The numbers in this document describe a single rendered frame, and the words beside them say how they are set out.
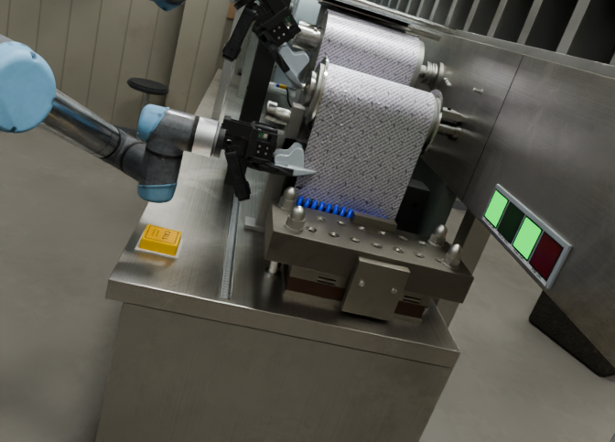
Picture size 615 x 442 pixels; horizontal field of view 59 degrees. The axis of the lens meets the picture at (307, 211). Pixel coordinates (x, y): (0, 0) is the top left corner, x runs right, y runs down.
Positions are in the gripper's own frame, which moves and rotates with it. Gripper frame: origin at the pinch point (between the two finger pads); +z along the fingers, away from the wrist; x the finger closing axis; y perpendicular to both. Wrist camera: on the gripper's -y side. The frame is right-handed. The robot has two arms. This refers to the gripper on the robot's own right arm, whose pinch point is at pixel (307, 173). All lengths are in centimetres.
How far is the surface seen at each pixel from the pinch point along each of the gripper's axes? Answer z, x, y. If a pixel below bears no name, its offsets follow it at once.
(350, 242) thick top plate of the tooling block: 8.8, -17.2, -5.9
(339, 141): 4.1, -0.2, 8.5
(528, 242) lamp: 29.4, -37.0, 9.2
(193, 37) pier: -57, 309, -15
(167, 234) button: -25.1, -9.6, -16.5
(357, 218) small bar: 11.5, -6.3, -4.8
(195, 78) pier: -50, 310, -44
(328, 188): 5.0, -0.2, -2.1
